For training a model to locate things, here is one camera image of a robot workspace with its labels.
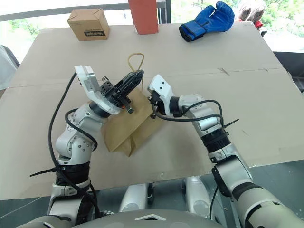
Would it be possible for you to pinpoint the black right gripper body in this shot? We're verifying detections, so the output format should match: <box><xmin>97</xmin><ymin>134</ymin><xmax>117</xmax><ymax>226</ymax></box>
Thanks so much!
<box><xmin>148</xmin><ymin>91</ymin><xmax>165</xmax><ymax>119</ymax></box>

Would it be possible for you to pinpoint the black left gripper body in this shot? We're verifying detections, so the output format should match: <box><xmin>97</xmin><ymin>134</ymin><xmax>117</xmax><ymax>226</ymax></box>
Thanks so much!
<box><xmin>98</xmin><ymin>76</ymin><xmax>135</xmax><ymax>115</ymax></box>

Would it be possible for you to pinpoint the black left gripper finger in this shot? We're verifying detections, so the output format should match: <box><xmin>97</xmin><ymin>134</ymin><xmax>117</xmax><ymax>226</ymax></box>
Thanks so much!
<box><xmin>113</xmin><ymin>69</ymin><xmax>144</xmax><ymax>93</ymax></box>
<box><xmin>118</xmin><ymin>72</ymin><xmax>145</xmax><ymax>98</ymax></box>

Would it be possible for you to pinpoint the brown paper bag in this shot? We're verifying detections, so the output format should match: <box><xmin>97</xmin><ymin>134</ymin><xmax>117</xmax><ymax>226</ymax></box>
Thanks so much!
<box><xmin>101</xmin><ymin>54</ymin><xmax>162</xmax><ymax>158</ymax></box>

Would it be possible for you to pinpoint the brown cardboard table cover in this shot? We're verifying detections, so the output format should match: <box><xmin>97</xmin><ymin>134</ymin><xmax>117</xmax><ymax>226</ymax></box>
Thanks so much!
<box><xmin>0</xmin><ymin>22</ymin><xmax>304</xmax><ymax>200</ymax></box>

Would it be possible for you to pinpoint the tall red-brown box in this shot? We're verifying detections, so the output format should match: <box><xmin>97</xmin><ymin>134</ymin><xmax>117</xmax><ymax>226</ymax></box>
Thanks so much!
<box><xmin>128</xmin><ymin>0</ymin><xmax>159</xmax><ymax>36</ymax></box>

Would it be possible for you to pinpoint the small brown cardboard box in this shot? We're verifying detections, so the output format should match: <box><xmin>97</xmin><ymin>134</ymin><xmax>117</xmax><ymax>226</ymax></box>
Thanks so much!
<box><xmin>66</xmin><ymin>8</ymin><xmax>111</xmax><ymax>42</ymax></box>

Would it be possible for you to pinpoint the silver left robot leg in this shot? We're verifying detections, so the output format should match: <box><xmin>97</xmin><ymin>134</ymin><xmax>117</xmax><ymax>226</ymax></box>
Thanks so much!
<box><xmin>118</xmin><ymin>183</ymin><xmax>150</xmax><ymax>213</ymax></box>

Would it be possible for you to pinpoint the silver robot leg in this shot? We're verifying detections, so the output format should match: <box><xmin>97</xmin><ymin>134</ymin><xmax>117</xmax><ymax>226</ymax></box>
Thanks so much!
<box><xmin>184</xmin><ymin>176</ymin><xmax>212</xmax><ymax>219</ymax></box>
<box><xmin>118</xmin><ymin>183</ymin><xmax>150</xmax><ymax>213</ymax></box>

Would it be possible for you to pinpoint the blue boxing glove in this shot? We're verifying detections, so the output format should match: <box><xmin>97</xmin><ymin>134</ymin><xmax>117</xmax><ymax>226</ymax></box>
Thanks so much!
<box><xmin>178</xmin><ymin>0</ymin><xmax>236</xmax><ymax>43</ymax></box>

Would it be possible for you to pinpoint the silver right robot leg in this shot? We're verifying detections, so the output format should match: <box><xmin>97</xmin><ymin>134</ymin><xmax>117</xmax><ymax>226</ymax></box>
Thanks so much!
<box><xmin>184</xmin><ymin>176</ymin><xmax>212</xmax><ymax>219</ymax></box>

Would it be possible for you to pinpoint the grey chair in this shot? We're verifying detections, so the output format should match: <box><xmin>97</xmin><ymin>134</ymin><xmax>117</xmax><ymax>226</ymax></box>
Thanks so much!
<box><xmin>0</xmin><ymin>44</ymin><xmax>21</xmax><ymax>96</ymax></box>

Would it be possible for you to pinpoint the silver robot torso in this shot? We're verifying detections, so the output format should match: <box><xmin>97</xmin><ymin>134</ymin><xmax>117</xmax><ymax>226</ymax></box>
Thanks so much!
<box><xmin>14</xmin><ymin>208</ymin><xmax>229</xmax><ymax>228</ymax></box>

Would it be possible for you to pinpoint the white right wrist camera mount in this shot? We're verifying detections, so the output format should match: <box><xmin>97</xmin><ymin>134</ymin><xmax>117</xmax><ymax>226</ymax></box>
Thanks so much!
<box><xmin>147</xmin><ymin>74</ymin><xmax>176</xmax><ymax>117</ymax></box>

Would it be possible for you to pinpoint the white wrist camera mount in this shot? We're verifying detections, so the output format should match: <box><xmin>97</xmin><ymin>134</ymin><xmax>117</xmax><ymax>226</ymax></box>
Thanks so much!
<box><xmin>147</xmin><ymin>74</ymin><xmax>176</xmax><ymax>117</ymax></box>
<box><xmin>74</xmin><ymin>65</ymin><xmax>120</xmax><ymax>115</ymax></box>

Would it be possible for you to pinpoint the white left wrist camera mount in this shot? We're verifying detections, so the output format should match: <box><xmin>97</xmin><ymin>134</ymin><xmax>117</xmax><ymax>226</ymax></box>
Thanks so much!
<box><xmin>74</xmin><ymin>65</ymin><xmax>120</xmax><ymax>115</ymax></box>

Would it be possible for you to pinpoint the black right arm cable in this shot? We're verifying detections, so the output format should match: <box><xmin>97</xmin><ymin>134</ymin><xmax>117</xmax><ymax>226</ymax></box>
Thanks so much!
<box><xmin>152</xmin><ymin>99</ymin><xmax>225</xmax><ymax>127</ymax></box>

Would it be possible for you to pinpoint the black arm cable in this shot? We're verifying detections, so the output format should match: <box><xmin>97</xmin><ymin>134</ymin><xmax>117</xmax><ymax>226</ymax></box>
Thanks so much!
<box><xmin>47</xmin><ymin>70</ymin><xmax>102</xmax><ymax>218</ymax></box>
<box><xmin>152</xmin><ymin>99</ymin><xmax>225</xmax><ymax>127</ymax></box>

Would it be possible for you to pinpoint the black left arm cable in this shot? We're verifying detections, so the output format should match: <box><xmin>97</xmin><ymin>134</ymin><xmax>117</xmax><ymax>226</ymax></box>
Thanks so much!
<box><xmin>47</xmin><ymin>70</ymin><xmax>102</xmax><ymax>218</ymax></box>

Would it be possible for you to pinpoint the dark window frame post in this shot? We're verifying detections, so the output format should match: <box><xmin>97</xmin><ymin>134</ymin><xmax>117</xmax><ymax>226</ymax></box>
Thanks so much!
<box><xmin>156</xmin><ymin>0</ymin><xmax>171</xmax><ymax>25</ymax></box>

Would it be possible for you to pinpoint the black right arm cable tie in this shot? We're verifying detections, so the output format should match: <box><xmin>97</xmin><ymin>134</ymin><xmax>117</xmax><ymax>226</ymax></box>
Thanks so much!
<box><xmin>221</xmin><ymin>118</ymin><xmax>240</xmax><ymax>129</ymax></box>

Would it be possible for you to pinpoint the black arm cable tie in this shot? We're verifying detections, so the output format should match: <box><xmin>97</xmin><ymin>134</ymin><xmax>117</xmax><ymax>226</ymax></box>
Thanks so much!
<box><xmin>29</xmin><ymin>166</ymin><xmax>65</xmax><ymax>177</ymax></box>
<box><xmin>221</xmin><ymin>118</ymin><xmax>240</xmax><ymax>129</ymax></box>

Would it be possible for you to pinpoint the black left arm cable tie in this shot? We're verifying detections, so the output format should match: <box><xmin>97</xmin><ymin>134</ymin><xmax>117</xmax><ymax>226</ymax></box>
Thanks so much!
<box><xmin>29</xmin><ymin>166</ymin><xmax>65</xmax><ymax>177</ymax></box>

